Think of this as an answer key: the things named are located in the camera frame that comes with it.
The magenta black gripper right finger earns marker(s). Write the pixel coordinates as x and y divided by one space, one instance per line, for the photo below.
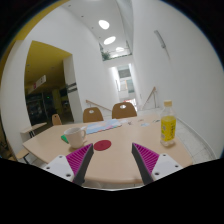
153 166

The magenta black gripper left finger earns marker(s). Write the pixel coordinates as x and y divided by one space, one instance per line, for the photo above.
72 167

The green paper piece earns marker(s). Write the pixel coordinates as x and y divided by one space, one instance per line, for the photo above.
63 137

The white ceramic mug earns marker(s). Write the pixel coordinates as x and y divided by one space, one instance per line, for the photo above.
75 137

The red round coaster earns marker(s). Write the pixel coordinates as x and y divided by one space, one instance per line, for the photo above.
102 145

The yellow drink plastic bottle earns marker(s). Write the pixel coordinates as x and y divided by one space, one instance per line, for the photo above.
168 124

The small wooden chair far left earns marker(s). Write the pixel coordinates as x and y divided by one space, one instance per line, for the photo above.
56 119

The pastel coloured board on table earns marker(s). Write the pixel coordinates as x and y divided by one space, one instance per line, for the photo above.
102 126

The small side table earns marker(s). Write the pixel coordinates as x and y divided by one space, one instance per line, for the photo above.
30 130

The wooden chair right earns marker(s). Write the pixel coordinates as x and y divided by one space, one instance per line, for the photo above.
123 110

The wooden stair handrail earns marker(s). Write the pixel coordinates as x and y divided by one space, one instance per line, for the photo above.
151 95

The hanging white sign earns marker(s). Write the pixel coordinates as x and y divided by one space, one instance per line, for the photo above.
39 82

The balcony plant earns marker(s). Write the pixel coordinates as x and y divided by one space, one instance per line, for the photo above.
105 55

